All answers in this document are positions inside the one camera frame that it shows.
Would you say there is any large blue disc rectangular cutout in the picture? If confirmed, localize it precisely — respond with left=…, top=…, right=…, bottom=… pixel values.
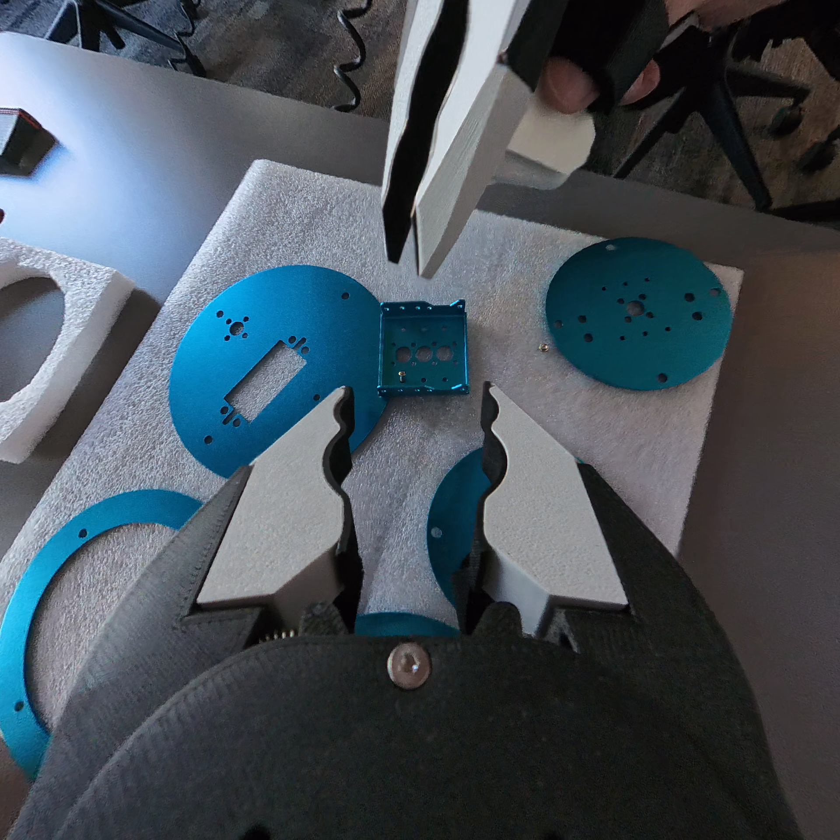
left=168, top=264, right=389, bottom=479

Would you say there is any black coiled cable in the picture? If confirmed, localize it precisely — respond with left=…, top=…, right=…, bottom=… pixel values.
left=331, top=0, right=368, bottom=112

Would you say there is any black office chair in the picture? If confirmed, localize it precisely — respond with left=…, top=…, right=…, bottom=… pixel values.
left=613, top=13, right=840, bottom=227
left=39, top=0, right=207, bottom=76

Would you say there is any white foam frame round hole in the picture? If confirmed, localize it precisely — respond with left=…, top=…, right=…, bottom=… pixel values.
left=0, top=238, right=137, bottom=464

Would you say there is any small black box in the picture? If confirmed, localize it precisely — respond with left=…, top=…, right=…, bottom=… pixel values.
left=0, top=107, right=58, bottom=178

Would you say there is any person's right hand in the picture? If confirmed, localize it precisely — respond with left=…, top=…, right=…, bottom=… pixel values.
left=543, top=0, right=775, bottom=116

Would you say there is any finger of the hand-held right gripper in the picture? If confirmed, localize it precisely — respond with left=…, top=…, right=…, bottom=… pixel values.
left=412, top=0, right=534, bottom=280
left=382, top=0, right=472, bottom=265

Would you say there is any small blue perforated disc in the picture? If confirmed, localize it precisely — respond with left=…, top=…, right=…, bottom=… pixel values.
left=546, top=238, right=733, bottom=391
left=427, top=448, right=585, bottom=611

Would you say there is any white foam sheet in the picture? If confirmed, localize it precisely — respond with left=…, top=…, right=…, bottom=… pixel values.
left=0, top=159, right=744, bottom=782

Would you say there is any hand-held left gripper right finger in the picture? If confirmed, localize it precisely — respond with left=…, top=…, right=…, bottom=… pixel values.
left=456, top=382, right=629, bottom=639

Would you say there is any blue square metal bracket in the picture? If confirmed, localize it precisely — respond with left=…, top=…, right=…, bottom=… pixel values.
left=377, top=298, right=472, bottom=398

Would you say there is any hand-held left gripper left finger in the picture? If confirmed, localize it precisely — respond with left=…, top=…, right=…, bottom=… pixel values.
left=194, top=386, right=363, bottom=614

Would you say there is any blue metal ring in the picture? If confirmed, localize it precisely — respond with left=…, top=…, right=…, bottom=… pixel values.
left=356, top=612, right=462, bottom=637
left=0, top=489, right=204, bottom=782

